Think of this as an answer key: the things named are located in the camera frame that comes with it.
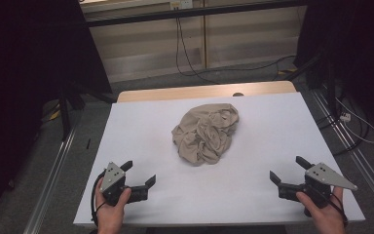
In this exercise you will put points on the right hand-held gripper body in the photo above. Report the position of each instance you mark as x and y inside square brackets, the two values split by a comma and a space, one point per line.
[321, 177]

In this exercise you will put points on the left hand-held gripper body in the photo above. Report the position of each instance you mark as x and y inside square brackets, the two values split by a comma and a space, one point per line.
[112, 178]

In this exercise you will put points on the beige shorts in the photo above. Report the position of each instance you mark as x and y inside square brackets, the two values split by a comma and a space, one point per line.
[204, 133]

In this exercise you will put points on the person's left hand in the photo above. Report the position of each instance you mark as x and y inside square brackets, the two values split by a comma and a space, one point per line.
[110, 217]

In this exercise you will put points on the person's right hand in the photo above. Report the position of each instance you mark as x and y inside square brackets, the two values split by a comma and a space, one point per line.
[329, 219]

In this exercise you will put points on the white table cover sheet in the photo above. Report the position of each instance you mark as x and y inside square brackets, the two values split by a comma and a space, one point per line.
[142, 130]

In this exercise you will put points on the white power strip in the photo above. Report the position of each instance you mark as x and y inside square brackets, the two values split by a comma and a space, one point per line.
[345, 117]

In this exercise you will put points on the black metal stand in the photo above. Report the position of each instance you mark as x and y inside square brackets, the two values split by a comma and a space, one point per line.
[328, 81]
[65, 113]

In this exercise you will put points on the yellow floor tape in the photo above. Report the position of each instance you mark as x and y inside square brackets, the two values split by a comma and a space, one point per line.
[55, 114]
[289, 70]

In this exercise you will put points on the beige wooden cabinet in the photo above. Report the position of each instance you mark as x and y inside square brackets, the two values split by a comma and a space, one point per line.
[142, 42]

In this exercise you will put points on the black curtain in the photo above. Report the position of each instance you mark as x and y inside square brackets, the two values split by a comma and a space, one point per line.
[363, 48]
[19, 81]

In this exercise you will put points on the black horizontal bar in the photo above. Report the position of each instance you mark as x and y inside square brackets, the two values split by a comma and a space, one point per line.
[191, 13]

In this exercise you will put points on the aluminium floor rail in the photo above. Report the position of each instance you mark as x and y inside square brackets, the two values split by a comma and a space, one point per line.
[354, 152]
[48, 182]

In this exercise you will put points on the white wall socket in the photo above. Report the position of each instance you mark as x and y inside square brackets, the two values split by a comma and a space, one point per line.
[181, 4]

